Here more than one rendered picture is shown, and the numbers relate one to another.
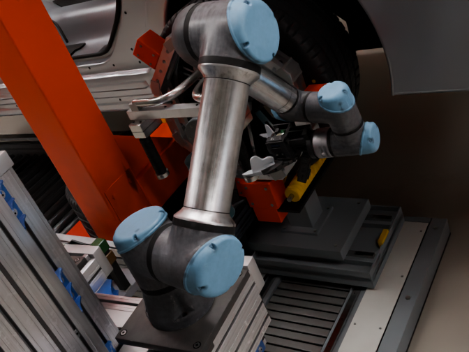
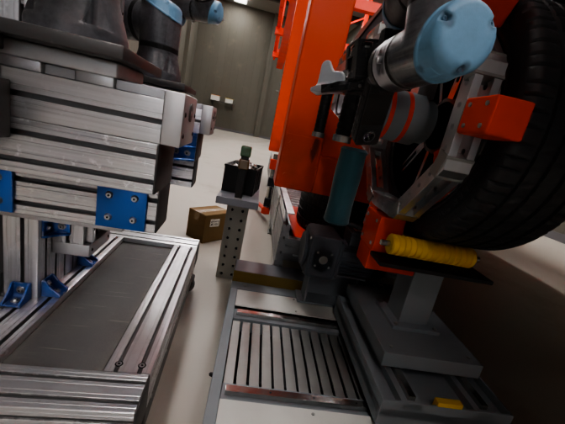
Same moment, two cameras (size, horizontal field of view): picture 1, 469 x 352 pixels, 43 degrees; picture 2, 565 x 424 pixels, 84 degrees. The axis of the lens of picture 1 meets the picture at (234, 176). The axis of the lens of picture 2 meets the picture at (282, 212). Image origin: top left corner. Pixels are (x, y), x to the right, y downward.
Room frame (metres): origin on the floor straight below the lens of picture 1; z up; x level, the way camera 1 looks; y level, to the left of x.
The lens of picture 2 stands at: (0.83, -0.47, 0.75)
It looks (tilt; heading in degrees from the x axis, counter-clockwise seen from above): 14 degrees down; 41
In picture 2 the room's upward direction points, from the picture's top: 12 degrees clockwise
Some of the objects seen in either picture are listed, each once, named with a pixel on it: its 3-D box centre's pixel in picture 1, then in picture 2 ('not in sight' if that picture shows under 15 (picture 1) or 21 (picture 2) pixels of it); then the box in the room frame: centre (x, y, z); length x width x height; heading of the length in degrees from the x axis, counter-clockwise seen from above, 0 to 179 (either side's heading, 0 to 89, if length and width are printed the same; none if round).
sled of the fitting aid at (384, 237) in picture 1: (326, 239); (403, 352); (1.85, -0.23, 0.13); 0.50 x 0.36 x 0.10; 47
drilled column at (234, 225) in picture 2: not in sight; (233, 235); (1.79, 0.65, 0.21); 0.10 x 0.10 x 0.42; 47
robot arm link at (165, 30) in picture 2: not in sight; (159, 22); (1.31, 0.60, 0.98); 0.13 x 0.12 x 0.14; 120
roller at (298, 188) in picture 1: (306, 173); (430, 251); (1.75, -0.23, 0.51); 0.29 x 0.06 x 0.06; 137
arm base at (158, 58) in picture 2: not in sight; (157, 63); (1.31, 0.59, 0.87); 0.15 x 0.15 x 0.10
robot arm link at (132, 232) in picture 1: (151, 245); not in sight; (0.99, 0.20, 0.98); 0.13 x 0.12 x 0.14; 39
